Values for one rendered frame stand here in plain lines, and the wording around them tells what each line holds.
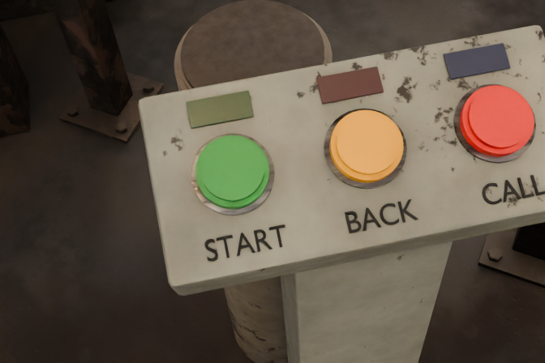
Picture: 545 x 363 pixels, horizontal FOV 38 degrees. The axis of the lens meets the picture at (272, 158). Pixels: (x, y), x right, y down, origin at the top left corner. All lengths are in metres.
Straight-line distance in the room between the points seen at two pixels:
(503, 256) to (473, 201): 0.66
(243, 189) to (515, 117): 0.15
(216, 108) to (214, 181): 0.04
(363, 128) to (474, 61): 0.08
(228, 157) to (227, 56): 0.18
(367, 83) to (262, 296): 0.41
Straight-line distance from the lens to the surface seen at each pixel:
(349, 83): 0.46
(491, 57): 0.48
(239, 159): 0.43
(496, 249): 1.10
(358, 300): 0.54
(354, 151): 0.43
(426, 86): 0.47
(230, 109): 0.45
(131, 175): 1.19
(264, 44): 0.61
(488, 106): 0.46
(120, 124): 1.23
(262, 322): 0.89
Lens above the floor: 0.97
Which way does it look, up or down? 55 degrees down
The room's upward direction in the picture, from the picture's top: 5 degrees counter-clockwise
